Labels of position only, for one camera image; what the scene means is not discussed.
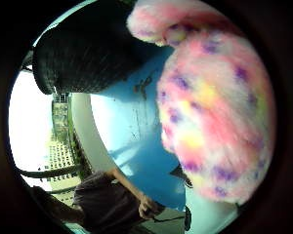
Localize pink spotted plush toy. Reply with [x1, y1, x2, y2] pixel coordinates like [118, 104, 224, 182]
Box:
[126, 0, 277, 206]

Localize small black object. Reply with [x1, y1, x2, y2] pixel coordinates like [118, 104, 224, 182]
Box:
[169, 163, 194, 189]

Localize the person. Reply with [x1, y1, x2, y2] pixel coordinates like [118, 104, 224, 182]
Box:
[72, 170, 148, 234]

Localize tall city buildings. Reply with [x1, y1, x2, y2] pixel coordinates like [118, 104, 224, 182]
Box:
[38, 92, 86, 200]

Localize black metal railing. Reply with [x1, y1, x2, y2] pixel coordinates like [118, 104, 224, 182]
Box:
[17, 163, 84, 179]

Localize thin black cable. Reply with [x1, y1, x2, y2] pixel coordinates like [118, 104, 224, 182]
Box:
[151, 206, 193, 232]

